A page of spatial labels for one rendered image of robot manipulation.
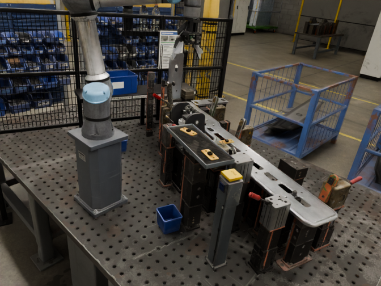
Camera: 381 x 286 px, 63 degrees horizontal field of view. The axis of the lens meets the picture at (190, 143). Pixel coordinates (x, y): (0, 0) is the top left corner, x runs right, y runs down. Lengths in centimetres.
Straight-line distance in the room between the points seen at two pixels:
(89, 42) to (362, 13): 1260
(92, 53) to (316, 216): 119
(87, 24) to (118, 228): 94
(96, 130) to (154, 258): 62
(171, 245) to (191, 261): 12
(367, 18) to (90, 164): 1271
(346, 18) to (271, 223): 1278
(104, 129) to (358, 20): 1268
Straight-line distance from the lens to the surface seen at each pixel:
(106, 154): 151
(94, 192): 161
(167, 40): 254
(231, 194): 119
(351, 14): 1375
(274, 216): 127
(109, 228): 160
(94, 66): 155
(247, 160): 139
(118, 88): 228
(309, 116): 348
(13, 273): 248
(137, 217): 165
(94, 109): 145
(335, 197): 151
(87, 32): 152
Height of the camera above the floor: 178
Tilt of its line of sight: 27 degrees down
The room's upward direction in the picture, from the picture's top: 6 degrees clockwise
